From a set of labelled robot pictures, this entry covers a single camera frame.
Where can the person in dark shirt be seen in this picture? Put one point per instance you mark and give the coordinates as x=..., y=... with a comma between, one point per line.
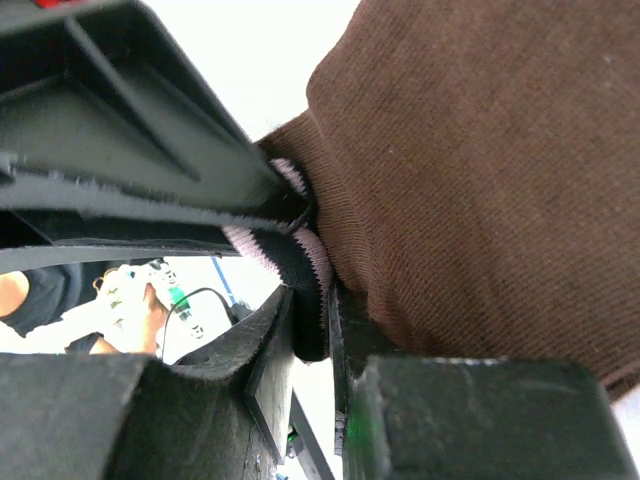
x=50, y=309

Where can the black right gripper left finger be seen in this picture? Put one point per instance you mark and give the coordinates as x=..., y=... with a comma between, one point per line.
x=133, y=417

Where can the white handheld controller device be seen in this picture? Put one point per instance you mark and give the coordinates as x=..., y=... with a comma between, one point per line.
x=144, y=309

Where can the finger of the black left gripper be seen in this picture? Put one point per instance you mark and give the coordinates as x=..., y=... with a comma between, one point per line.
x=102, y=113
x=34, y=239

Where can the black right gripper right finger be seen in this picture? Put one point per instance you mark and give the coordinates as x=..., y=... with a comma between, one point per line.
x=407, y=417

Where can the brown sock with striped cuff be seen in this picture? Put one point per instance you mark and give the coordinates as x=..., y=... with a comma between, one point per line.
x=476, y=170

